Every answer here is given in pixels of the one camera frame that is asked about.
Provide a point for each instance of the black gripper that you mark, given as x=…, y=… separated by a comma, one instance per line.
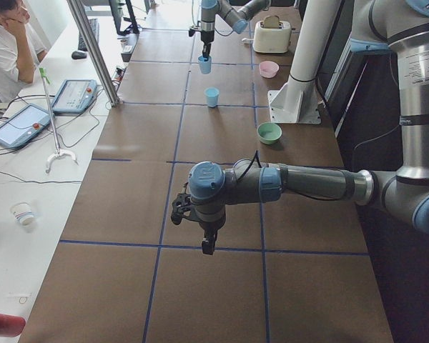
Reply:
x=209, y=227
x=206, y=38

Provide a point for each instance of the light blue cup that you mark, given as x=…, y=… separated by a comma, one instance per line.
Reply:
x=205, y=64
x=212, y=96

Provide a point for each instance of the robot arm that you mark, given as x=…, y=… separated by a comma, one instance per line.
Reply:
x=401, y=27
x=237, y=19

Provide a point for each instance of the cream toaster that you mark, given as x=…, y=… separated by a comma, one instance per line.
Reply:
x=272, y=41

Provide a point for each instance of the bread slice in toaster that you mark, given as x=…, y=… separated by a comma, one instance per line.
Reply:
x=271, y=22

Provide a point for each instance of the pink bowl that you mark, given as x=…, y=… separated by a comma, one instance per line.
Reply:
x=268, y=69

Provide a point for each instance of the black monitor stand far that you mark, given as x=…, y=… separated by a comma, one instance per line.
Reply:
x=123, y=15

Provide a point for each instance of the green bowl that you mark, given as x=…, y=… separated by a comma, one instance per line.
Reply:
x=269, y=133

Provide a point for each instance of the black computer mouse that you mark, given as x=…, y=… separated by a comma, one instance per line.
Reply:
x=77, y=55

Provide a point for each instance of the far teach pendant tablet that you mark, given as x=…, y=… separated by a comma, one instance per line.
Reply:
x=74, y=96

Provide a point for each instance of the teach pendant tablet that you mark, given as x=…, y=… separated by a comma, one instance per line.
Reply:
x=22, y=127
x=74, y=96

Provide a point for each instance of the paper cup with stripes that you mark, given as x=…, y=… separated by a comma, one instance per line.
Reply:
x=23, y=213

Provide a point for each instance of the seated man white shirt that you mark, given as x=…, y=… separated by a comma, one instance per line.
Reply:
x=21, y=49

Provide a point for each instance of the near teach pendant tablet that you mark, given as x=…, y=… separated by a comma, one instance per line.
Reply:
x=22, y=127

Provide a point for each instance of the red cylinder object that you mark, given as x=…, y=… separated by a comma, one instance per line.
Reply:
x=11, y=326

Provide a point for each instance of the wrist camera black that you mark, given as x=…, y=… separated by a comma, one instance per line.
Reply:
x=193, y=30
x=181, y=208

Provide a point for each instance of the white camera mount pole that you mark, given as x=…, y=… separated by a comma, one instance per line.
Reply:
x=296, y=101

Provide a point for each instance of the aluminium frame post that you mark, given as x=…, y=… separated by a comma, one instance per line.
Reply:
x=82, y=22

